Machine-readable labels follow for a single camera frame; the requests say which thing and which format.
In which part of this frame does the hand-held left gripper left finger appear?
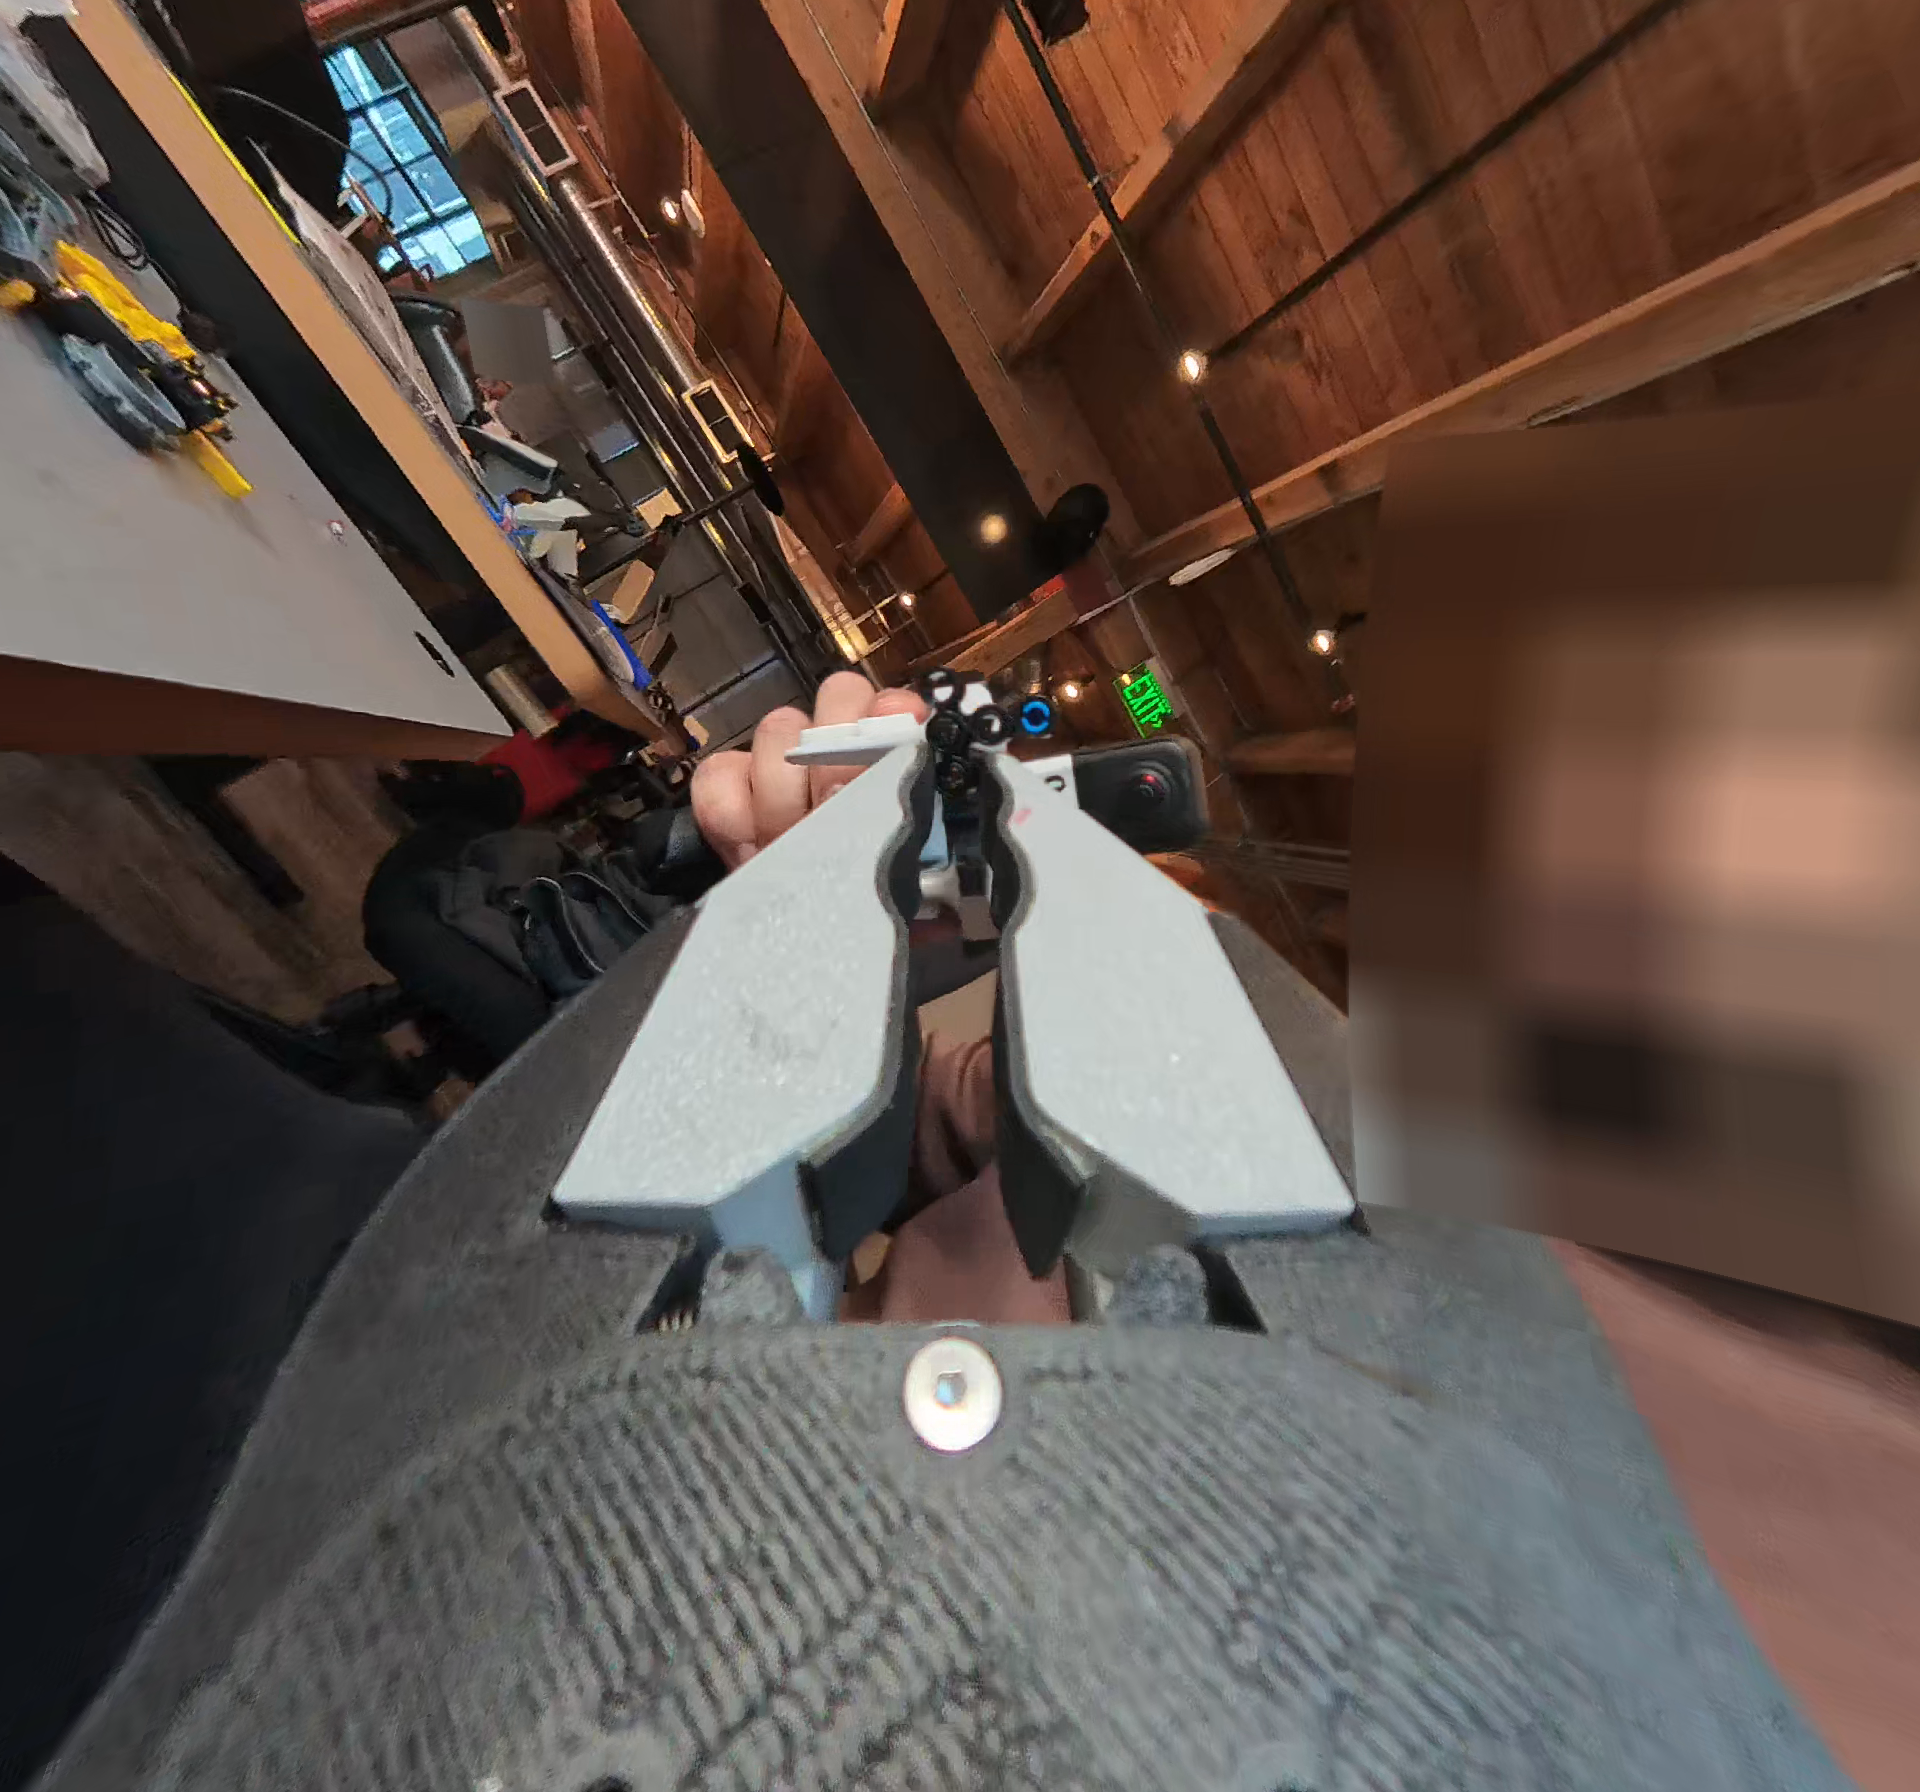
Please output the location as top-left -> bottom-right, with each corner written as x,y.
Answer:
549,737 -> 934,1320

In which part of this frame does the paned window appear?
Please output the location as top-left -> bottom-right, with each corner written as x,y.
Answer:
324,39 -> 494,277

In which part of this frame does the black backpack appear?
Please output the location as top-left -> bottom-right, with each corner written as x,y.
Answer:
361,756 -> 706,1073

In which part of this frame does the person's brown sweater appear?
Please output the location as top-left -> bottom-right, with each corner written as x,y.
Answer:
1560,1236 -> 1920,1792

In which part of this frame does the yellow black brick vehicle model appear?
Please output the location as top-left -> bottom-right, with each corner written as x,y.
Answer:
0,238 -> 257,500

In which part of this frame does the black ceiling duct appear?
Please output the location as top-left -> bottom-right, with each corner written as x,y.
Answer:
540,0 -> 1054,609

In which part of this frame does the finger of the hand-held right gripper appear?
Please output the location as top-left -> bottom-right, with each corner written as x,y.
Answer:
782,712 -> 929,771

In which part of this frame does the black connector with blue pin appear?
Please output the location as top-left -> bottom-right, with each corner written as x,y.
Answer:
916,666 -> 1057,925

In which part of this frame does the person's right hand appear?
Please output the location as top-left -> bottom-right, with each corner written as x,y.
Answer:
689,669 -> 892,872

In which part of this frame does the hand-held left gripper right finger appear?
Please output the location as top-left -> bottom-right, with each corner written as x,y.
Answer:
985,750 -> 1359,1325

